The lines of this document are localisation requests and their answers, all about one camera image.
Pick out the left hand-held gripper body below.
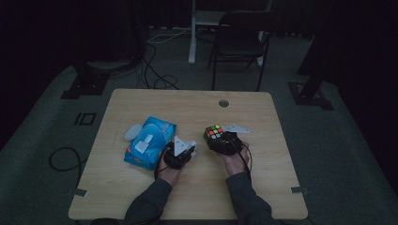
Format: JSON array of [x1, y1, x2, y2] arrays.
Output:
[[162, 135, 192, 171]]

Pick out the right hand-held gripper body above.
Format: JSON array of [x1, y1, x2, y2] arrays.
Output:
[[212, 123, 252, 157]]

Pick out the white wet wipe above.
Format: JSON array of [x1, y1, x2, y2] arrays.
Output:
[[187, 140, 199, 158]]

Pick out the colourful puzzle cube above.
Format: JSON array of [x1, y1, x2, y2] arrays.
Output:
[[202, 124, 225, 148]]

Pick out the blue wet wipes pack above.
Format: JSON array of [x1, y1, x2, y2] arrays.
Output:
[[123, 115, 178, 172]]

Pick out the person's left hand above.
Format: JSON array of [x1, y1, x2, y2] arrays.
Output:
[[155, 155, 184, 188]]

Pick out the person's right hand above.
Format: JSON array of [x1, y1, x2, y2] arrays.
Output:
[[218, 141, 252, 178]]

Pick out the black folding chair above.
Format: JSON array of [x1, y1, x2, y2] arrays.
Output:
[[207, 10, 274, 92]]

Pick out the round grey stand base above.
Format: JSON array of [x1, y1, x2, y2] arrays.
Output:
[[85, 58, 137, 72]]

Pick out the black stand with flat base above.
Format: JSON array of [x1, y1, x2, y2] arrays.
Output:
[[60, 61, 111, 100]]

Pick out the right hand-held gripper cable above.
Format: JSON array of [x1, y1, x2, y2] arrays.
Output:
[[227, 133, 253, 186]]

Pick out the black tangled floor cables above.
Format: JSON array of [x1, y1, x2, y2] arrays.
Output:
[[134, 41, 181, 91]]

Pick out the black post with base plate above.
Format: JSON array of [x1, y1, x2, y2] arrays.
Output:
[[287, 0, 335, 112]]

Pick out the white desk frame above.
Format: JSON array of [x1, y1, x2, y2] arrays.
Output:
[[187, 0, 274, 68]]

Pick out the white floor cable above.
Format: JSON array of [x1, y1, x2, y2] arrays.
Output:
[[145, 27, 192, 45]]

